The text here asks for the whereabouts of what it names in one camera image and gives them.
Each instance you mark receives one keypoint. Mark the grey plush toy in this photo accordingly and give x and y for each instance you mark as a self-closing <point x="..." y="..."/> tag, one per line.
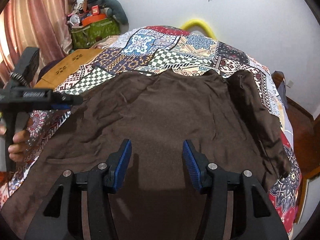
<point x="115" y="10"/>

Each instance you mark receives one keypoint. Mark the yellow curved foam tube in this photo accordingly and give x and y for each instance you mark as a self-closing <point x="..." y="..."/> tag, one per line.
<point x="200" y="24"/>

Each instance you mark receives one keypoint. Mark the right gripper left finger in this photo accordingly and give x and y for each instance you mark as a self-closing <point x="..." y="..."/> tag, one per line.
<point x="60" y="213"/>

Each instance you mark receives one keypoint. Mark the green patterned storage box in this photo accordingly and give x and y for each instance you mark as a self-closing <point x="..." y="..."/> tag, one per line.
<point x="85" y="37"/>

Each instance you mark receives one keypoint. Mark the pink curtain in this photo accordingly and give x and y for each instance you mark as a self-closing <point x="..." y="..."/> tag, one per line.
<point x="34" y="23"/>

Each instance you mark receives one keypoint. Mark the brown wooden door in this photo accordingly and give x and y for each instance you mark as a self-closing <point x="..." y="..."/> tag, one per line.
<point x="306" y="148"/>

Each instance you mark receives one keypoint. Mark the orange round lid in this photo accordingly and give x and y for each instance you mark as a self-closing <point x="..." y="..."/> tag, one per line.
<point x="93" y="18"/>

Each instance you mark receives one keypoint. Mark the person's left hand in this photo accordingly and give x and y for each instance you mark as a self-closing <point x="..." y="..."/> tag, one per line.
<point x="18" y="148"/>

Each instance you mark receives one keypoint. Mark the patchwork patterned bedsheet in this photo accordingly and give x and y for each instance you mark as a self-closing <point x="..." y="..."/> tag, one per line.
<point x="154" y="49"/>

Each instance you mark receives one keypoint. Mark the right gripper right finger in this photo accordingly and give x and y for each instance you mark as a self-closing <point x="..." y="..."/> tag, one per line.
<point x="254" y="216"/>

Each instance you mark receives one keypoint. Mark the brown garment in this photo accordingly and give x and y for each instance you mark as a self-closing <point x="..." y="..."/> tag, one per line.
<point x="223" y="117"/>

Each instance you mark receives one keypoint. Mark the red small box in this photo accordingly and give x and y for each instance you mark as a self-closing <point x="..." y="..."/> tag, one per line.
<point x="95" y="10"/>

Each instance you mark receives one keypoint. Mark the wooden folding lap table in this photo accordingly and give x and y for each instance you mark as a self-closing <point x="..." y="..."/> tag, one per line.
<point x="69" y="65"/>

